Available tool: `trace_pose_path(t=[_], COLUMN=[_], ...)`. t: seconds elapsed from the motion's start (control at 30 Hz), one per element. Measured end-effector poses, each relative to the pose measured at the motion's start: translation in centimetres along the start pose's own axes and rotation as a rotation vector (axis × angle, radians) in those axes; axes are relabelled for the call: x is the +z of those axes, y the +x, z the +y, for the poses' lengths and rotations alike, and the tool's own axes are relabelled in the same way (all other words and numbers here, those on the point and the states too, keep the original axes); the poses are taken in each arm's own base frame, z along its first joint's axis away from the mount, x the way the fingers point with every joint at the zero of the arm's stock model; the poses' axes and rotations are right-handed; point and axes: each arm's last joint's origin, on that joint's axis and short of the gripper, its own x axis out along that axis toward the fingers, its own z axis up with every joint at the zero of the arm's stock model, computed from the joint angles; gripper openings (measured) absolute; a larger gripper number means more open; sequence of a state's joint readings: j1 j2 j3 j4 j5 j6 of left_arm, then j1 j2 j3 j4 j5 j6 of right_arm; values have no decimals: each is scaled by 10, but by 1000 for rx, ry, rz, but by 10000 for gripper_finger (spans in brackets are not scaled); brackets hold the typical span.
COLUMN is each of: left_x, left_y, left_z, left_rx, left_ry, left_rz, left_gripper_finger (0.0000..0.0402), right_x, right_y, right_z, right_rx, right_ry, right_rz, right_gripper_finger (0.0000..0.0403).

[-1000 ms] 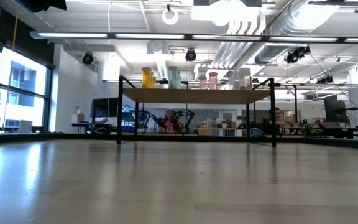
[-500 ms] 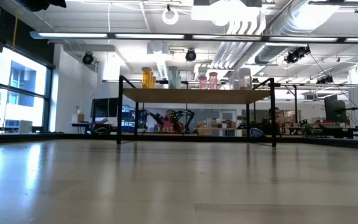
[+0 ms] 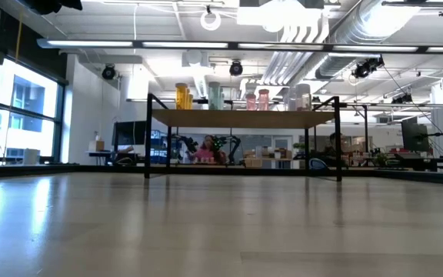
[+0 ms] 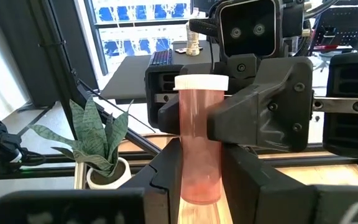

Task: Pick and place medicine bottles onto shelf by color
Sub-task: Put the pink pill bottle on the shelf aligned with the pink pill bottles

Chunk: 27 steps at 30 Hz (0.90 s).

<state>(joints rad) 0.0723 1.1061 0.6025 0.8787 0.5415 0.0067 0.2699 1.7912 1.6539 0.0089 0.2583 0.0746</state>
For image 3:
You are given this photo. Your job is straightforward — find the clear pill bottle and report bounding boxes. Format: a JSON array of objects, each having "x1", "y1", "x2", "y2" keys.
[
  {"x1": 286, "y1": 87, "x2": 298, "y2": 112},
  {"x1": 296, "y1": 83, "x2": 311, "y2": 112}
]

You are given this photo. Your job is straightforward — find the person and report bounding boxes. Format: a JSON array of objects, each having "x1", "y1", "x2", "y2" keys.
[
  {"x1": 192, "y1": 134, "x2": 226, "y2": 165},
  {"x1": 323, "y1": 132, "x2": 345, "y2": 166}
]

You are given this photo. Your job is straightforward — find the silver ventilation duct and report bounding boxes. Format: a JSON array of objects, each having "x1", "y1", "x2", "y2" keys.
[{"x1": 315, "y1": 0, "x2": 422, "y2": 80}]

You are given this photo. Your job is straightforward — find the blue rounded chair back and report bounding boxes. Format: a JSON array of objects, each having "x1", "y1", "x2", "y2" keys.
[{"x1": 308, "y1": 157, "x2": 329, "y2": 172}]

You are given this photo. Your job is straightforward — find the white bin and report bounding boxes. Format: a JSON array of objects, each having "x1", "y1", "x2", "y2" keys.
[{"x1": 23, "y1": 148, "x2": 41, "y2": 165}]

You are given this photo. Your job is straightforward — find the long black light bar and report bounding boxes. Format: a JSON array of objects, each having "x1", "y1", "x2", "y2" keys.
[{"x1": 36, "y1": 37, "x2": 443, "y2": 55}]

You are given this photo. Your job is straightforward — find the wooden shelf black metal legs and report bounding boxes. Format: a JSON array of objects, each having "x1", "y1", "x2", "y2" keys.
[{"x1": 144, "y1": 93, "x2": 342, "y2": 182}]

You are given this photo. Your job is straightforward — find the black ceiling camera cluster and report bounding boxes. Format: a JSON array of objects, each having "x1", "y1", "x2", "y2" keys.
[{"x1": 351, "y1": 55, "x2": 385, "y2": 80}]

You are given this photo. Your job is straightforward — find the black computer monitor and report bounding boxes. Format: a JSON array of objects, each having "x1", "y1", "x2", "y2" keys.
[
  {"x1": 112, "y1": 120, "x2": 148, "y2": 146},
  {"x1": 401, "y1": 117, "x2": 430, "y2": 153}
]

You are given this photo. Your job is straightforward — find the white ceiling pipe bundle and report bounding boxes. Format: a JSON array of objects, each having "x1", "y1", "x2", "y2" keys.
[{"x1": 261, "y1": 22, "x2": 330, "y2": 88}]

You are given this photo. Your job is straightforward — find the round black ceiling speaker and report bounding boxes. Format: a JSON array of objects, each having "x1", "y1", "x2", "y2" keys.
[
  {"x1": 228, "y1": 60, "x2": 244, "y2": 77},
  {"x1": 102, "y1": 64, "x2": 117, "y2": 81}
]

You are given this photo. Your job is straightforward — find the black aluminium table frame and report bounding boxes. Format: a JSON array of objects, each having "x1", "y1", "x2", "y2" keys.
[{"x1": 0, "y1": 162, "x2": 443, "y2": 186}]

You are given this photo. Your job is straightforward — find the white ceiling ring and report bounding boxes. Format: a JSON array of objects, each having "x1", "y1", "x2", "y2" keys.
[{"x1": 200, "y1": 9, "x2": 222, "y2": 32}]

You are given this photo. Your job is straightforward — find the large window black frame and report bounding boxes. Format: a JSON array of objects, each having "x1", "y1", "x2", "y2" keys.
[{"x1": 0, "y1": 57, "x2": 67, "y2": 162}]

